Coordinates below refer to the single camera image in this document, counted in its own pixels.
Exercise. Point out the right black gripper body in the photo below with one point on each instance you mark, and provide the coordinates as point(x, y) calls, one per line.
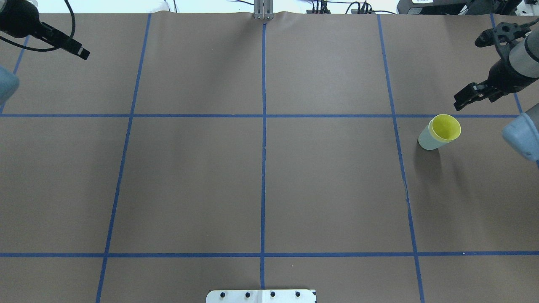
point(506, 79)

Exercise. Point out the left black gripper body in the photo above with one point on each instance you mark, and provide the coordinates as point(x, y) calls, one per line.
point(20, 19)

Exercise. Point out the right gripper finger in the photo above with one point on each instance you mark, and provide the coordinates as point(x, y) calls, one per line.
point(461, 100)
point(474, 88)

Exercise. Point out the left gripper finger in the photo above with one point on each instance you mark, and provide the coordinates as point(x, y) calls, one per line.
point(73, 47)
point(56, 38)

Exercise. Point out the green plastic cup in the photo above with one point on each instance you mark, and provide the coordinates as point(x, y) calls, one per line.
point(429, 140)

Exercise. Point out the yellow plastic cup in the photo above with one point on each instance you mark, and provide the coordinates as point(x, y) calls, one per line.
point(446, 126)

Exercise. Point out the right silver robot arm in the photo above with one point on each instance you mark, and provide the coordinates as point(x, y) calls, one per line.
point(522, 133)

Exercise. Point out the black box with label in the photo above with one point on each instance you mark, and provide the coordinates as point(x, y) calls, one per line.
point(457, 7)

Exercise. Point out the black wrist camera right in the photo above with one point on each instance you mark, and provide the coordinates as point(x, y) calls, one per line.
point(505, 36)

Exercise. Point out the aluminium frame post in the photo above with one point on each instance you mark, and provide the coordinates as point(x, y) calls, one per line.
point(263, 10)

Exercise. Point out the white camera pedestal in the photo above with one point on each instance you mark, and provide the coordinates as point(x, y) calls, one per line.
point(262, 296)

